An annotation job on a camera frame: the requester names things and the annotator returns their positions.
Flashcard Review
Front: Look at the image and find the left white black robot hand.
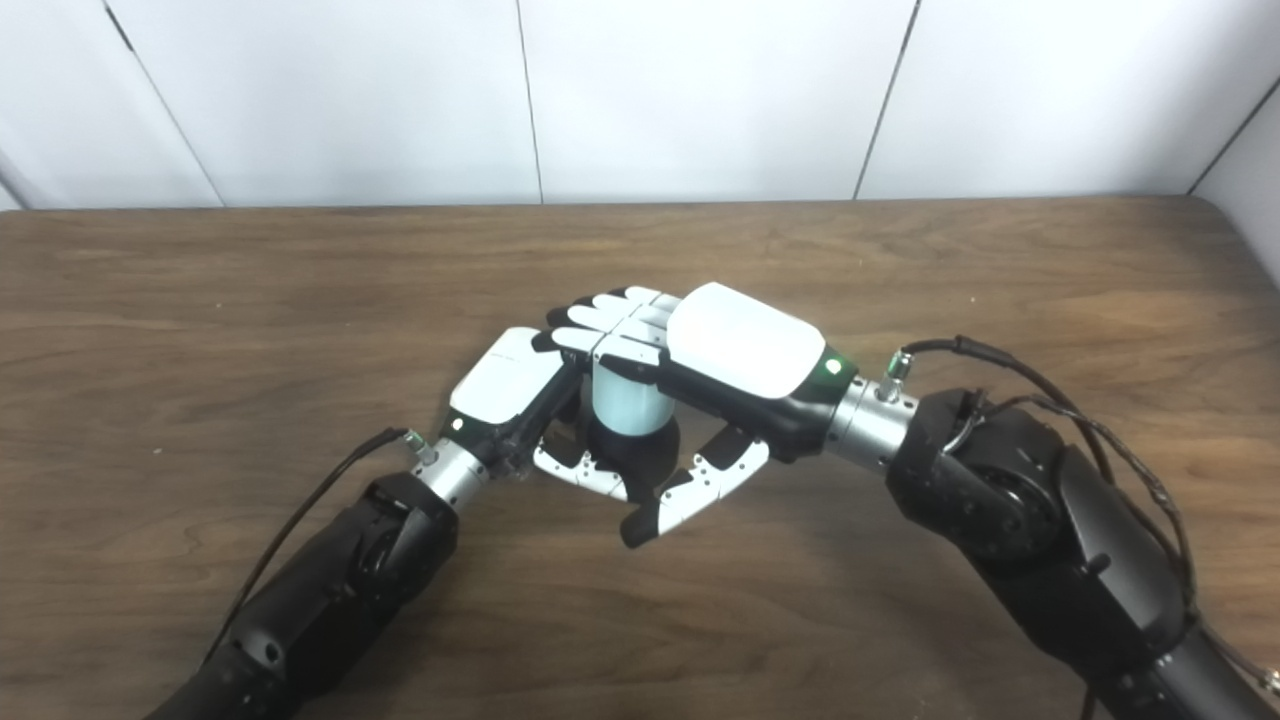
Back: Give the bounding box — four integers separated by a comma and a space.
445, 326, 646, 503

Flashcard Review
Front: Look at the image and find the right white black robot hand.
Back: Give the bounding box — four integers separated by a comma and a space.
530, 282, 861, 549

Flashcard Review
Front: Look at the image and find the light blue cylinder cup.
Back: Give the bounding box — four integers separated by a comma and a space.
590, 365, 673, 437

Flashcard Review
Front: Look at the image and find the black nozzle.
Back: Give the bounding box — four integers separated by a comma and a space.
565, 400, 683, 493

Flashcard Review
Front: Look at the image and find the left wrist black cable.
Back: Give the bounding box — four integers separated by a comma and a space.
205, 427, 436, 661

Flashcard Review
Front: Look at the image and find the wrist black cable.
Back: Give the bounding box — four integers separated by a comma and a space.
875, 337, 1280, 701
205, 427, 436, 661

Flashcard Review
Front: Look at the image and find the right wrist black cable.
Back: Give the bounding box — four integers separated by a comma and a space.
875, 337, 1280, 701

